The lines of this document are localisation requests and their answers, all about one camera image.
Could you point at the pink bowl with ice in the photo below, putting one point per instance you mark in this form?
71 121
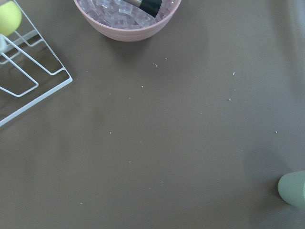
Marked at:
121 21

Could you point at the metal muddler black tip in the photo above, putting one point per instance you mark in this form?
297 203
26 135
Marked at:
151 7

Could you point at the green cup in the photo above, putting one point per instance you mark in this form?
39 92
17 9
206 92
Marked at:
291 188

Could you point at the yellow cup on rack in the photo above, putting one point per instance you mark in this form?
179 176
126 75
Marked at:
10 17

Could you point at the white wire rack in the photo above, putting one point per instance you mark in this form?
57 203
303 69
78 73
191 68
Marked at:
30 71

